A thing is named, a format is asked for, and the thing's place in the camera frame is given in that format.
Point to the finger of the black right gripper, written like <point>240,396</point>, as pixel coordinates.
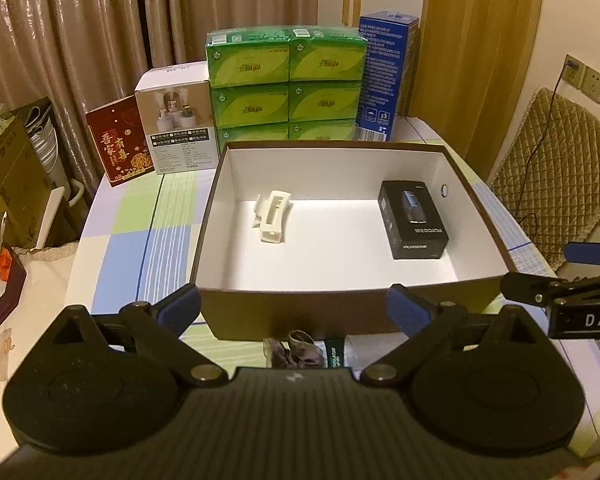
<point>541,291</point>
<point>583,253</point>

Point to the dark red tray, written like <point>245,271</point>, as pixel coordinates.
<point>12,277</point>

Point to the beige curtain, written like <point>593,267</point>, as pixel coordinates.
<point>82,54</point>

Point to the brown cardboard storage box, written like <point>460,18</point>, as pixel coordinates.
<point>331,272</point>

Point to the stack of white bowls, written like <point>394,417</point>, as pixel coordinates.
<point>44,139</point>

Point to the green tissue box pack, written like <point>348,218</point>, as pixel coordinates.
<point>275,83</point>

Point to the white product box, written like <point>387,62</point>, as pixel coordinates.
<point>176,113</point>

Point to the cream plastic hair clip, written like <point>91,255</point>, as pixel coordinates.
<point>269,214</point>

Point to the wall power socket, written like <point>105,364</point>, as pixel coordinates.
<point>582,77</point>

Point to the quilted tan chair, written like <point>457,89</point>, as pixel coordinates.
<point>549,180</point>

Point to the green lip balm stick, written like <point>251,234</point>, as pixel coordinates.
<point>335,357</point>

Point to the brown cardboard carton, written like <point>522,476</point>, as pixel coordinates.
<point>24,188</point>

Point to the red gift box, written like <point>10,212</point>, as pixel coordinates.
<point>119,139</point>

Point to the black shaver box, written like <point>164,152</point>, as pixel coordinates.
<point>412,222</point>

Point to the dark velvet scrunchie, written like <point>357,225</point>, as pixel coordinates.
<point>297,352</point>

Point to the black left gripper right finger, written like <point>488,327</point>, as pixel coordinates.
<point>426,325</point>

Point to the blue tall carton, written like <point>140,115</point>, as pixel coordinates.
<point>392,41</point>

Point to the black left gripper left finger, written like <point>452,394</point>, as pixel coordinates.
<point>157,328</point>

